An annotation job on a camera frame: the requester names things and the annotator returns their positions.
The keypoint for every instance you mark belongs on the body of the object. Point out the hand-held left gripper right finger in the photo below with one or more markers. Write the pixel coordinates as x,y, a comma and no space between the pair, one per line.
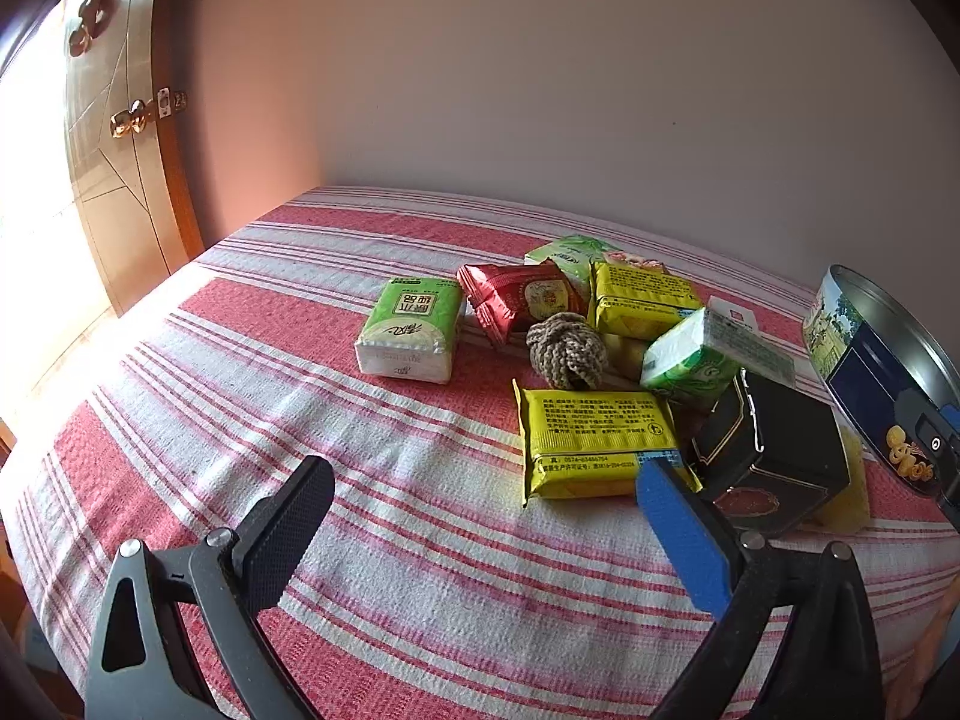
682,540

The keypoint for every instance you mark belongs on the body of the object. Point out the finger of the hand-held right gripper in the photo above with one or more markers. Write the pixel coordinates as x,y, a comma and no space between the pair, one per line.
951,421
941,472

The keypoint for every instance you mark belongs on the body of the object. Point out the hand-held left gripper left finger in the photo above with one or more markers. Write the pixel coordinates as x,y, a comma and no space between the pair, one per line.
289,540

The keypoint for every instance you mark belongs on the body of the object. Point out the yellow sponge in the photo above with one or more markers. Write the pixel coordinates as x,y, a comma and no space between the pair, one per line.
851,495
628,355

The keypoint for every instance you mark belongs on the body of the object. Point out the round printed tin container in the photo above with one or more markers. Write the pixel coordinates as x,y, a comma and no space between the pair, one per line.
855,360

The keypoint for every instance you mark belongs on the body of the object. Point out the black tin box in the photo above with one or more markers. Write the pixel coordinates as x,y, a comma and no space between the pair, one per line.
780,450

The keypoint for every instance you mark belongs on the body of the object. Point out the yellow snack packet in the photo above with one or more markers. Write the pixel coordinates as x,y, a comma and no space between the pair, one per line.
592,439
637,296

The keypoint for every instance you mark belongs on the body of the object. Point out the small green tissue pack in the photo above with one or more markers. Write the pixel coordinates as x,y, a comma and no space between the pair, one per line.
686,360

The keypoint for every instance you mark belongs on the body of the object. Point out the white card box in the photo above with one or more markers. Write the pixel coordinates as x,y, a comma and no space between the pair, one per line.
757,349

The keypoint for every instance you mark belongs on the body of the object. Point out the light green tissue pack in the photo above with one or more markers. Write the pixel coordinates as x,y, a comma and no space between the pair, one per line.
409,322

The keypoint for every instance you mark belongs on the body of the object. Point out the pink flower snack packet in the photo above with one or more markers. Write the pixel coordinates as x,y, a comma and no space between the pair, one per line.
637,262

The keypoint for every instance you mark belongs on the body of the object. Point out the red snack packet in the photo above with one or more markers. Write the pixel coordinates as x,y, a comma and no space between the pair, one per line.
517,296

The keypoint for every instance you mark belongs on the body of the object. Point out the leaf print green tissue pack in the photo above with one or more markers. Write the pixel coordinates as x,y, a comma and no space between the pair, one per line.
574,251

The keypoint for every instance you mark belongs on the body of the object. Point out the red white striped blanket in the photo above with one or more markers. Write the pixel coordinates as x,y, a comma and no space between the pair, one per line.
300,405

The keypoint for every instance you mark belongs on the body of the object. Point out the wooden door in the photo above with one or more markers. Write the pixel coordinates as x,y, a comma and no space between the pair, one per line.
127,187

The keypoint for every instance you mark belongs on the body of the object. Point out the brass door knob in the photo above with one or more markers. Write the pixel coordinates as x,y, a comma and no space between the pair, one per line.
129,120

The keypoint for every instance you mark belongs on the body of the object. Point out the metal door latch plate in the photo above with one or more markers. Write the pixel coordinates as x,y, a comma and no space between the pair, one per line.
171,101

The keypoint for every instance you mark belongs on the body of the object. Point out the brown hanging door decoration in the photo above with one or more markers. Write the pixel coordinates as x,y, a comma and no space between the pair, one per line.
94,11

